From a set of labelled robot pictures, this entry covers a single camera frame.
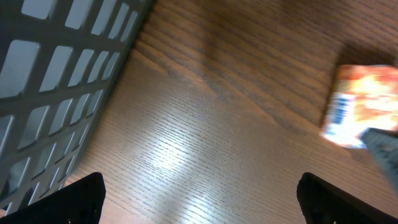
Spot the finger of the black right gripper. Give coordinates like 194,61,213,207
360,128,397,191

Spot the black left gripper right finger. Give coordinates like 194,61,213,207
297,172,397,224

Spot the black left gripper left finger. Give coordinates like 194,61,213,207
1,172,106,224

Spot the orange Kleenex tissue pack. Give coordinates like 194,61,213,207
320,65,397,149

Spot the grey plastic shopping basket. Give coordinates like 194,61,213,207
1,0,152,215

